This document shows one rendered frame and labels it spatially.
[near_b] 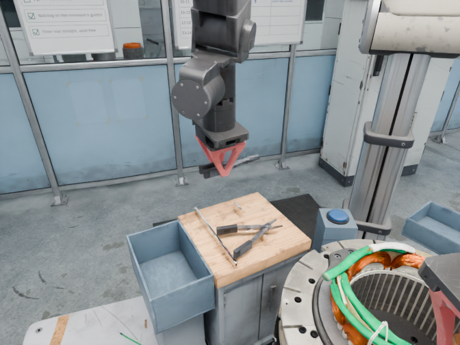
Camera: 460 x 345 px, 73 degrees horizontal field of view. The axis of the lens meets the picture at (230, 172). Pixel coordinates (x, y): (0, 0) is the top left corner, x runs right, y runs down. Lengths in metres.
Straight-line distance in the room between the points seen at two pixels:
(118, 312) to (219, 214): 0.38
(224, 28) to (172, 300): 0.41
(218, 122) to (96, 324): 0.59
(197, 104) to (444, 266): 0.32
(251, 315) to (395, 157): 0.50
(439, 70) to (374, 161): 2.22
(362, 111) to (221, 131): 2.18
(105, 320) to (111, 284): 1.17
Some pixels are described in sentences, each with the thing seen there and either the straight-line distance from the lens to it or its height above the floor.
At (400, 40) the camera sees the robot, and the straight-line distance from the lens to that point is 0.76.
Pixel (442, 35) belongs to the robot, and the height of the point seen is 1.40.
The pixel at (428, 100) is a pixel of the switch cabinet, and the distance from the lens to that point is 3.08.
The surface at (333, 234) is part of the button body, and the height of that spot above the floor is 1.01.
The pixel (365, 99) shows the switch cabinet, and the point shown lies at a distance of 2.62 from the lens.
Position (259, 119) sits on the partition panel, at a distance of 2.80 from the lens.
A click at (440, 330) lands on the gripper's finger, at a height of 1.23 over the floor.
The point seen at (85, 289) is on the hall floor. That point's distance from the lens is 2.08.
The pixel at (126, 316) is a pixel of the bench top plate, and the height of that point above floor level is 0.78.
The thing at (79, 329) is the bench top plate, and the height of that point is 0.78.
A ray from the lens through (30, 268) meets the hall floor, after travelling 2.36.
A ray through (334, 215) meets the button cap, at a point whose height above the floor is 1.04.
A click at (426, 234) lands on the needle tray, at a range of 0.75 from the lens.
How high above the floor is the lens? 1.47
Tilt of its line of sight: 30 degrees down
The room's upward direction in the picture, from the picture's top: straight up
